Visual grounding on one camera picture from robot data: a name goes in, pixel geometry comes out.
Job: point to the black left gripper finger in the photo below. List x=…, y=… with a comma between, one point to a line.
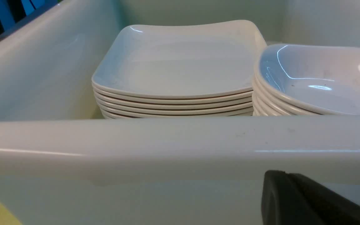
x=295, y=199

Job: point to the stack of white small bowls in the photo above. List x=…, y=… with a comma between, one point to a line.
x=320, y=79

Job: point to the stack of white square plates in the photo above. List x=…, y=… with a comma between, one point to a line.
x=180, y=71

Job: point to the large white plastic tub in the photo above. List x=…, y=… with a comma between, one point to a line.
x=61, y=164

